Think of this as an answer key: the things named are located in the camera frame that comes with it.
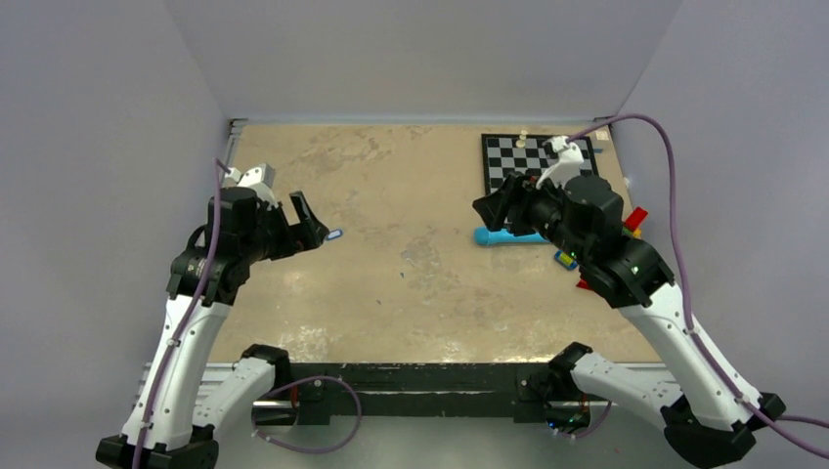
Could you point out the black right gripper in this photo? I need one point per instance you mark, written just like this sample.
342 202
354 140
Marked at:
518 191

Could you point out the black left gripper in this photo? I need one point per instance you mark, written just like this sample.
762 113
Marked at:
296 237

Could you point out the blue plastic key tag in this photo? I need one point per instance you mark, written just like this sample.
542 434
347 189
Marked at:
335 234

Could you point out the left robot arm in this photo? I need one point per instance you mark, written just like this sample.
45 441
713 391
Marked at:
170 426

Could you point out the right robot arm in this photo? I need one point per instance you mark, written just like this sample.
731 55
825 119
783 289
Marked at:
707 413

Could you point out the light blue plastic cylinder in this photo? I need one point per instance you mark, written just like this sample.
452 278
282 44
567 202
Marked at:
484 237

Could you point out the black white chessboard mat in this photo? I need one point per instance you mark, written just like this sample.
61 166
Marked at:
501 155

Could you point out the red green toy block stack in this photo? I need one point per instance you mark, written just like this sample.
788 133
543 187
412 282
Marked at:
632 225

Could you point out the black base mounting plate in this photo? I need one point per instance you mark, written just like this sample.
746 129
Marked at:
523 392

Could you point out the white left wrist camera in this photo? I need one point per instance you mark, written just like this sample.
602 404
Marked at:
259 178

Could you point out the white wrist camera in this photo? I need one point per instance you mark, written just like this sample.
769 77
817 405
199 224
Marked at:
259 178
567 166

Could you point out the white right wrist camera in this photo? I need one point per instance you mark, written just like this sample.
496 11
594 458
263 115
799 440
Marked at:
567 166

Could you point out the aluminium frame rail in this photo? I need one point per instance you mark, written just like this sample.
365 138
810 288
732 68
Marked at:
279 407

